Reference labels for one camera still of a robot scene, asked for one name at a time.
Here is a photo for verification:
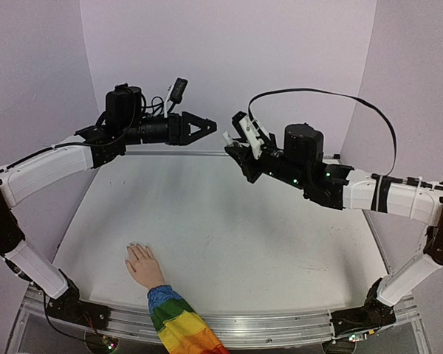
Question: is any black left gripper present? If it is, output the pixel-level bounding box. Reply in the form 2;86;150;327
123;110;221;146

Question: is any clear nail polish bottle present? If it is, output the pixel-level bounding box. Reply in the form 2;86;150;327
225;140;244;150

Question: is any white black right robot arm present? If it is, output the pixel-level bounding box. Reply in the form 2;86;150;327
223;118;443;337

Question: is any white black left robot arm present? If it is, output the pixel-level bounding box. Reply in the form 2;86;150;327
0;78;217;330

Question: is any rainbow striped sleeve forearm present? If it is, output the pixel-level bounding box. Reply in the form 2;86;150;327
148;285;229;354

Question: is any mannequin hand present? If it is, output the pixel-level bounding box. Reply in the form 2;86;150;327
125;243;168;290

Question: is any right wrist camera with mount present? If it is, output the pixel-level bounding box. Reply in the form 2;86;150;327
232;111;277;160

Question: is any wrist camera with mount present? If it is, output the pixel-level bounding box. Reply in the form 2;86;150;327
162;77;188;118
232;111;277;160

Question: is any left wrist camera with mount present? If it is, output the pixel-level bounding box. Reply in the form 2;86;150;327
162;77;188;118

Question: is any aluminium table edge rail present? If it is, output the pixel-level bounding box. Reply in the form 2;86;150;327
126;150;229;157

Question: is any black right camera cable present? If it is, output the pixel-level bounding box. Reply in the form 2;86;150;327
247;87;398;176

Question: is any aluminium front frame rail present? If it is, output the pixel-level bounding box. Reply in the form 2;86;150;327
20;287;422;344

